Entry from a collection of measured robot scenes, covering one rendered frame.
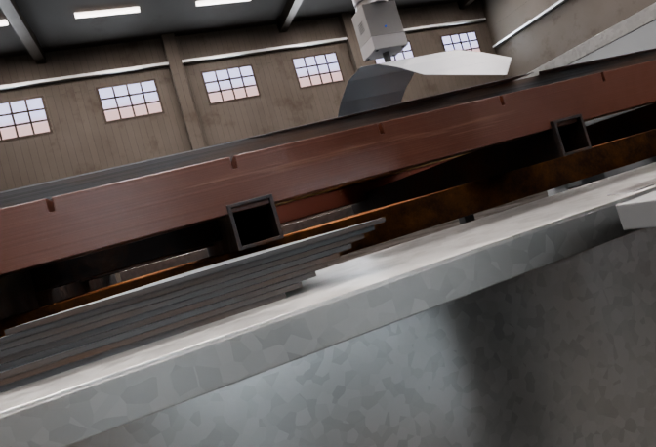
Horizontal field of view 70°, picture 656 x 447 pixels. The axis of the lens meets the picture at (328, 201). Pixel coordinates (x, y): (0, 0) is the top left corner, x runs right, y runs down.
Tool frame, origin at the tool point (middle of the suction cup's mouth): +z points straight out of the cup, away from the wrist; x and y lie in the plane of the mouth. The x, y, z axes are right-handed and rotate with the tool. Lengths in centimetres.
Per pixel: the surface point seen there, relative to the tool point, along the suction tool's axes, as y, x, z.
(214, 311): 53, 53, 32
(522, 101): 7.1, 41.1, 19.9
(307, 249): 44, 53, 30
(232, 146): 45, 36, 17
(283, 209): 25.3, -28.8, 21.6
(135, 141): 69, -1024, -271
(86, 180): 61, 35, 17
